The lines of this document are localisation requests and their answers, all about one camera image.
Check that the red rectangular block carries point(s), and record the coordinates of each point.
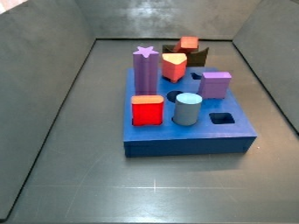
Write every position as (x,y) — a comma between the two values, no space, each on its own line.
(187,45)

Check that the black curved fixture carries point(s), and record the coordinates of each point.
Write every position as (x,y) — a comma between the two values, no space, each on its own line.
(195,58)

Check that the red rounded block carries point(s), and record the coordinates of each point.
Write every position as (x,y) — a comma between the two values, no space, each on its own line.
(147,109)

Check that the grey-blue cylinder block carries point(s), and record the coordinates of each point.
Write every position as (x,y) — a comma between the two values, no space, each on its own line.
(187,108)

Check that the red house-shaped block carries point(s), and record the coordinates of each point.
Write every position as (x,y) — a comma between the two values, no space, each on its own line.
(173,66)

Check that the purple star column block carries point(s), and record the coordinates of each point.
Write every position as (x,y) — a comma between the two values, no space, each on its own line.
(145,60)

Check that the purple square block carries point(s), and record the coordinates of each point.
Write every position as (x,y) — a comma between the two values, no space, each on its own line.
(213,85)

